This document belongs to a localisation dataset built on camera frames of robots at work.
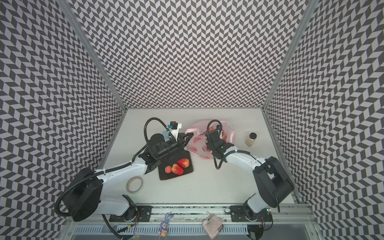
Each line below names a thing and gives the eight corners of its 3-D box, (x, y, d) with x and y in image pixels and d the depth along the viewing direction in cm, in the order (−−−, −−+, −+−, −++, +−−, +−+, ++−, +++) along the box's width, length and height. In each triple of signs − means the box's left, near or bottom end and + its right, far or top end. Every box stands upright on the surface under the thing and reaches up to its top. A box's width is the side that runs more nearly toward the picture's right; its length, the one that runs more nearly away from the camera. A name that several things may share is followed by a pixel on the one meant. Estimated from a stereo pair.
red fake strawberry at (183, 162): (177, 167, 87) (176, 165, 84) (178, 161, 90) (177, 158, 87) (189, 167, 87) (188, 165, 84) (189, 161, 90) (189, 158, 87)
